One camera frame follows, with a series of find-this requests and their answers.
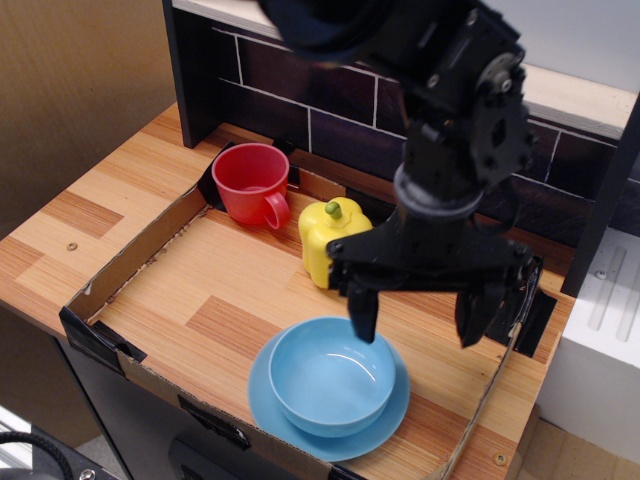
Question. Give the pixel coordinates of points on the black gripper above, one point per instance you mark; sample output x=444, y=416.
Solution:
x=408, y=253

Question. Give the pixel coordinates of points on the light blue bowl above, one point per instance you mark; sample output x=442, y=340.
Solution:
x=327, y=381

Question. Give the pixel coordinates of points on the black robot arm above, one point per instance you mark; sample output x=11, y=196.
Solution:
x=458, y=64

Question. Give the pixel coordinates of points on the cardboard fence with black tape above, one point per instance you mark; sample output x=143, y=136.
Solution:
x=162, y=340

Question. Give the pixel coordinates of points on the light blue plate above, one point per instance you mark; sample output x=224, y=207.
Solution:
x=268, y=416

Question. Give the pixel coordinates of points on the yellow toy bell pepper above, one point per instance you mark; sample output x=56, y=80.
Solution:
x=322, y=222

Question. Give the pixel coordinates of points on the white appliance top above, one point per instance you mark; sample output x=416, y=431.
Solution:
x=591, y=389

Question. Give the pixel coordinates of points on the red plastic cup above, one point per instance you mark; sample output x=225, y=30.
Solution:
x=252, y=179

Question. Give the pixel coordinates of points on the dark brick backsplash panel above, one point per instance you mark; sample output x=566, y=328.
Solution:
x=352, y=119

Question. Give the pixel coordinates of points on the black side post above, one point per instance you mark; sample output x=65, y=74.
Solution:
x=619, y=171

